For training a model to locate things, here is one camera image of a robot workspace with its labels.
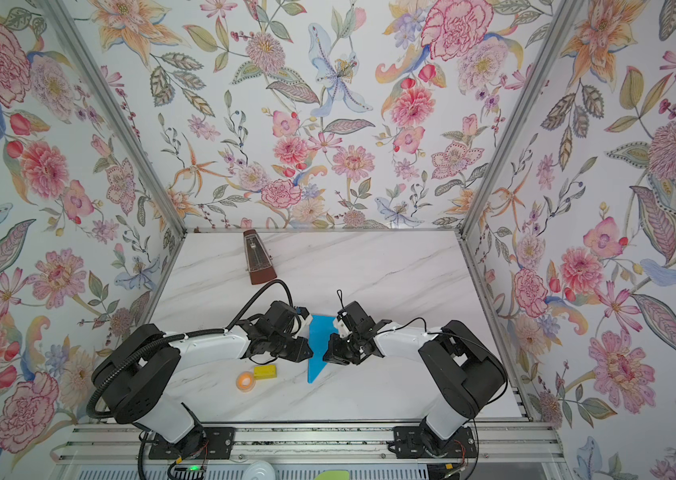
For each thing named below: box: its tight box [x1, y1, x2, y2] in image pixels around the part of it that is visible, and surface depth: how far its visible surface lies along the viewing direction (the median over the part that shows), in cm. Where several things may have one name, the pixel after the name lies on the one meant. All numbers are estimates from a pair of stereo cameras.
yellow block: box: [253, 365, 277, 380], surface depth 85 cm
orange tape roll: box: [236, 371, 256, 393], surface depth 86 cm
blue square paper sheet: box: [307, 315, 339, 383], surface depth 88 cm
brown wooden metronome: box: [243, 229, 278, 285], surface depth 103 cm
